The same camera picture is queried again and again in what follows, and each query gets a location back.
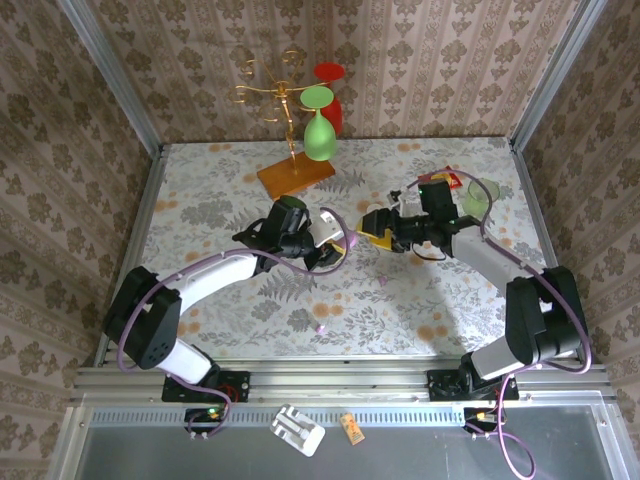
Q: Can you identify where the green transparent cup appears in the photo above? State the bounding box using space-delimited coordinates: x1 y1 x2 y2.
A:
462 179 500 215

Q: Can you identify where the red snack packet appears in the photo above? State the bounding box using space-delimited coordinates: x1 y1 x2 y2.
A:
418 164 462 188

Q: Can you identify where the green wine glass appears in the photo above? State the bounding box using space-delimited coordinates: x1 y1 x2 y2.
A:
298 85 338 163

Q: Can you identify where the red wine glass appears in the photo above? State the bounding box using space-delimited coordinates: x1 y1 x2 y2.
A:
313 61 347 137

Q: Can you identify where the small orange packet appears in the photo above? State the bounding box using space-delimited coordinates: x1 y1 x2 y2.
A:
340 412 365 445

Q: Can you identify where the small circuit board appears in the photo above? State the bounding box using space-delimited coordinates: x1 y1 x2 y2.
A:
463 407 506 435
184 407 227 435

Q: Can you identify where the grey metal tray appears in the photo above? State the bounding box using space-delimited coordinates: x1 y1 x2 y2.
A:
47 402 640 480

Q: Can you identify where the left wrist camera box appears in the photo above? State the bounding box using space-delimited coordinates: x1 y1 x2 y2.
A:
313 210 347 247

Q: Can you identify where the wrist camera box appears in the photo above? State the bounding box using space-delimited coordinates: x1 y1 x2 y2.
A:
388 188 420 212
313 210 347 247

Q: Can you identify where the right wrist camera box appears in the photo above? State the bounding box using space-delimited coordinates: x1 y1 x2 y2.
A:
388 188 420 212

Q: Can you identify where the thin black cable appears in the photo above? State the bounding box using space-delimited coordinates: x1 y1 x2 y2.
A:
410 243 449 263

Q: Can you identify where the gold wire rack wooden base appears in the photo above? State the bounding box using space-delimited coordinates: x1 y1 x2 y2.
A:
233 48 337 203

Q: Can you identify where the purple camera cable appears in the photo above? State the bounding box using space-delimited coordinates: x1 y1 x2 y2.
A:
115 207 351 441
402 170 594 479

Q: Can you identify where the aluminium side rail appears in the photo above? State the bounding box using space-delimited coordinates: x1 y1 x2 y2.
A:
509 142 591 364
92 143 169 369

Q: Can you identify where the long aluminium base rail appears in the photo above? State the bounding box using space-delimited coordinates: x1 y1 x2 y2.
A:
69 364 614 404

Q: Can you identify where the white plastic bracket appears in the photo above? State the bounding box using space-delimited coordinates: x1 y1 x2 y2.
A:
270 403 326 457

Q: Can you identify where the aluminium frame post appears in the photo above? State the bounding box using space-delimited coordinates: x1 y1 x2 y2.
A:
508 0 610 151
56 0 166 156

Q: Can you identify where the grey slotted cable duct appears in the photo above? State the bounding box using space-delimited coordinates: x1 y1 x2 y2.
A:
87 405 469 427

